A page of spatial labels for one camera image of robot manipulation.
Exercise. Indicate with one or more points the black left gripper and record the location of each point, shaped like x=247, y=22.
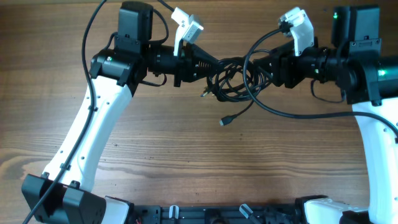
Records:
x=186, y=64

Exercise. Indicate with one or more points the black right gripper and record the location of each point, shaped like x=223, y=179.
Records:
x=283, y=63

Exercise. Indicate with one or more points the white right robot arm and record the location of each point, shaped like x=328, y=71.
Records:
x=368, y=82

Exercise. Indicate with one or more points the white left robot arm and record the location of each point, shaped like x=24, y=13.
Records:
x=63, y=192

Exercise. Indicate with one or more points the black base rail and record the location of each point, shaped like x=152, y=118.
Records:
x=270, y=213

